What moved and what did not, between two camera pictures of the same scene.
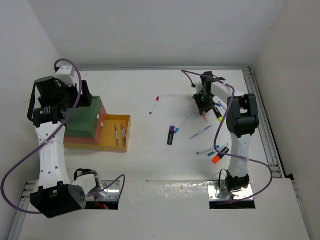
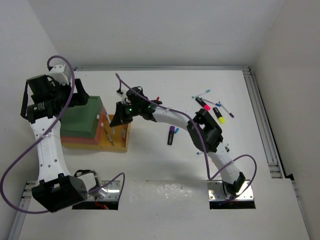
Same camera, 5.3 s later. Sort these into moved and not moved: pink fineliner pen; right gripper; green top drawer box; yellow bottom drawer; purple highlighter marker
Moved: right gripper; pink fineliner pen
Not moved: green top drawer box; yellow bottom drawer; purple highlighter marker
